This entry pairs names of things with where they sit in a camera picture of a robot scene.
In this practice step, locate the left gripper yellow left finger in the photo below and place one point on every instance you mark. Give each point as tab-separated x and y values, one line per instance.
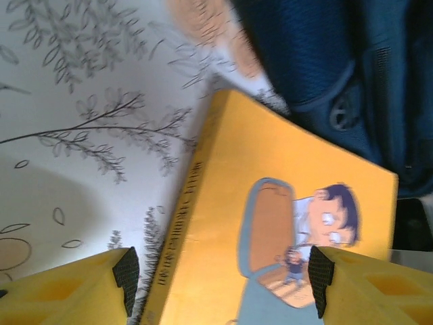
67	298

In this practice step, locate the navy blue backpack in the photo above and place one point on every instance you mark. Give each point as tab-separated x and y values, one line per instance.
338	50

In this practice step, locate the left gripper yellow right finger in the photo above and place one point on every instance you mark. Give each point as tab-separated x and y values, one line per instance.
372	298

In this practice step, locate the yellow cartoon book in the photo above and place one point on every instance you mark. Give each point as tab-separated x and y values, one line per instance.
253	152

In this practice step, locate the floral tablecloth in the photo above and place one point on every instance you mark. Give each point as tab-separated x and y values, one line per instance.
67	101

